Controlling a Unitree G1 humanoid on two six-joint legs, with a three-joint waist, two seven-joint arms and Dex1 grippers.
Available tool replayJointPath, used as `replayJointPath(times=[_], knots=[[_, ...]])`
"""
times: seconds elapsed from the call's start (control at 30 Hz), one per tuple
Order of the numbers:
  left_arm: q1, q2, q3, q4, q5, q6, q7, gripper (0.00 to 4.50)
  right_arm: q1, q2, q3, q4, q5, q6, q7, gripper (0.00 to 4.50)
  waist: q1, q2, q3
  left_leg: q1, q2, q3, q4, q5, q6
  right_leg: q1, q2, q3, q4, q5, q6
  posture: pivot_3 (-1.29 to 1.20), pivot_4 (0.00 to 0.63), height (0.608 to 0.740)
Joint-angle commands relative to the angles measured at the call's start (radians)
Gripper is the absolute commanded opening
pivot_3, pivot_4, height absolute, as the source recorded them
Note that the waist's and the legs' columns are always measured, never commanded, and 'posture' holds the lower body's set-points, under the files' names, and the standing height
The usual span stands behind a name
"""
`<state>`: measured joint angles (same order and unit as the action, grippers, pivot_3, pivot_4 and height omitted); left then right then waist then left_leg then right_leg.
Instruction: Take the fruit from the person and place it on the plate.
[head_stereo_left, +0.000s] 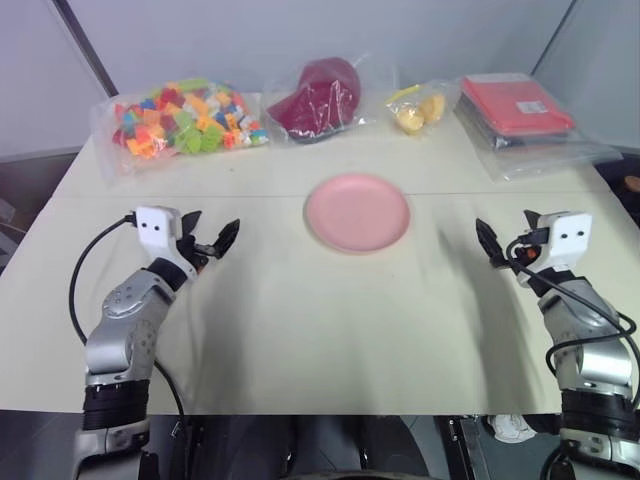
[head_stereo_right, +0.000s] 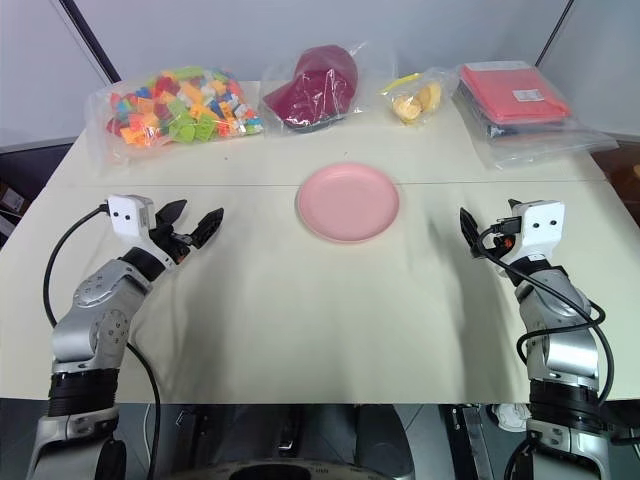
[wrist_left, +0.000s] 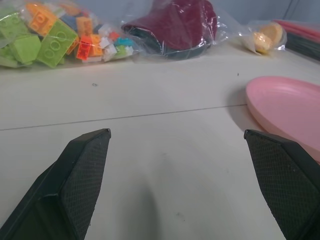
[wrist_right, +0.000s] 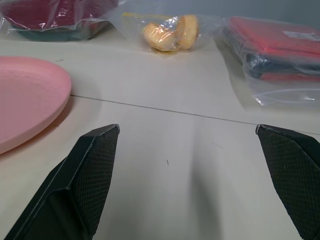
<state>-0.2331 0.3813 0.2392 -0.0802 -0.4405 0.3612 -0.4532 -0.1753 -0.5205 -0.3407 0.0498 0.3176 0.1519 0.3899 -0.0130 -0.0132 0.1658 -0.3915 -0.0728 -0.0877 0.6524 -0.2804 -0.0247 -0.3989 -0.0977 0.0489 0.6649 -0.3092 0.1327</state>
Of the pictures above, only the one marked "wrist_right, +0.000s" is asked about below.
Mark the pink plate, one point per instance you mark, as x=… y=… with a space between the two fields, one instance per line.
x=27 y=100

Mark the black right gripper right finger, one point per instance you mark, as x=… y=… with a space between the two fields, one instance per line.
x=295 y=172

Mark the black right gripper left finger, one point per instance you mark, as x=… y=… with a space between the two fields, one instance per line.
x=82 y=185

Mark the bagged stack of coloured bowls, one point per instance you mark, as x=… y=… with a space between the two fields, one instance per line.
x=53 y=20

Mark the bagged bread slices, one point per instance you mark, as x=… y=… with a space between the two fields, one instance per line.
x=172 y=32

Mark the bagged red and black pads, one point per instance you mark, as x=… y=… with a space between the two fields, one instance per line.
x=277 y=50

